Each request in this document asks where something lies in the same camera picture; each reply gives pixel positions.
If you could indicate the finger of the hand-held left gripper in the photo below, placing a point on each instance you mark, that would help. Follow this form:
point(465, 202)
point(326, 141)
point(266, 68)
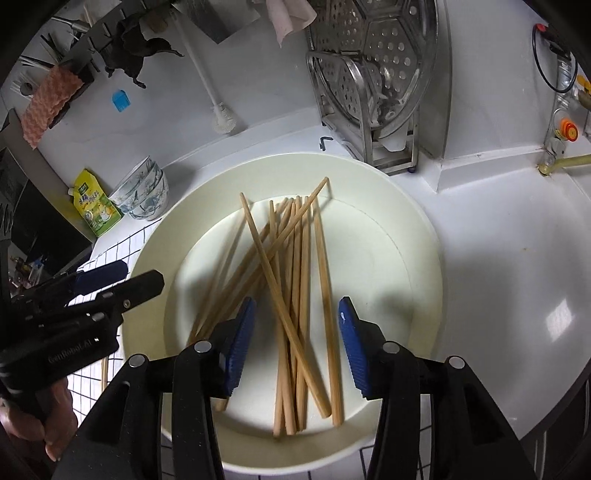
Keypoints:
point(101, 277)
point(138, 288)

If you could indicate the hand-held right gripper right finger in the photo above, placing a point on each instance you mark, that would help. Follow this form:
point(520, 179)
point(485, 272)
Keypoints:
point(353, 346)

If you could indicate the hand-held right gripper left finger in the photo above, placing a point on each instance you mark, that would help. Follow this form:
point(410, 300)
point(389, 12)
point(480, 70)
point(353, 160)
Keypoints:
point(240, 341)

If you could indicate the slim wooden chopstick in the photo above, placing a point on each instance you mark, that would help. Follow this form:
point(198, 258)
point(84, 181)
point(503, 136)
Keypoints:
point(105, 371)

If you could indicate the large white basin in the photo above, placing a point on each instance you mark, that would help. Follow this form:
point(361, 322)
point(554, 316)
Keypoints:
point(392, 277)

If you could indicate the pile of wooden chopsticks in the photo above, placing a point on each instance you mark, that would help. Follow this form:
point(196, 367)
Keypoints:
point(298, 258)

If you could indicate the person's left hand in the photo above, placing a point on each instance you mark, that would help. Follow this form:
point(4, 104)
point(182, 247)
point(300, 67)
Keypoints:
point(60, 415)

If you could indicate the white black checked cloth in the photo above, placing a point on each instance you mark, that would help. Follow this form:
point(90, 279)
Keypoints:
point(115, 251)

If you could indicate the yellow green refill pouch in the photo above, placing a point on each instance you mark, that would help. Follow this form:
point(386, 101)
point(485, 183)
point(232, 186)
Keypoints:
point(99, 212)

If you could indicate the black glossy appliance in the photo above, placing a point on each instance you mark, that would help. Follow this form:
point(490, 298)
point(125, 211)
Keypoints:
point(41, 221)

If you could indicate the blue patterned ceramic bowl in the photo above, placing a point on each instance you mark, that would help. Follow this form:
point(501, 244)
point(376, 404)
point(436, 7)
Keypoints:
point(152, 207)
point(156, 184)
point(131, 182)

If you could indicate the orange waffle dishcloth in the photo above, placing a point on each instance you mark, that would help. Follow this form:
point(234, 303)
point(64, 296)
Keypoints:
point(51, 101)

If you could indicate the white bottle brush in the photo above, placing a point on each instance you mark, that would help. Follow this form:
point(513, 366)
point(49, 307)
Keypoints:
point(224, 119)

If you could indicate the stainless steel dish rack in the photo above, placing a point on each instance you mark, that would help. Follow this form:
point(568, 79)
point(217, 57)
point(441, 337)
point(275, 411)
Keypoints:
point(392, 159)

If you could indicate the small black hex key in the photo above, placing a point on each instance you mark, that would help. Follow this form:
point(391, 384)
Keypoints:
point(324, 141)

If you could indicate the dark hanging cloth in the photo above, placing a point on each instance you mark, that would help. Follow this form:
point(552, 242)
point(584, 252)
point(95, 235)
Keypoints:
point(138, 50)

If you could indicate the metal steamer basket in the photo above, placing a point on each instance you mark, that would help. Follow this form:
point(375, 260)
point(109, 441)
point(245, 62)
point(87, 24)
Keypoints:
point(392, 50)

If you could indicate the gas valve with orange knob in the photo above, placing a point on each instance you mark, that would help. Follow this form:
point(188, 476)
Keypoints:
point(569, 128)

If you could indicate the pink cloth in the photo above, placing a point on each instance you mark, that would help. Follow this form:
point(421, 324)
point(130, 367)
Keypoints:
point(286, 18)

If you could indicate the blue wall hook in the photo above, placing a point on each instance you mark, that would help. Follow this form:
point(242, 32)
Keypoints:
point(120, 101)

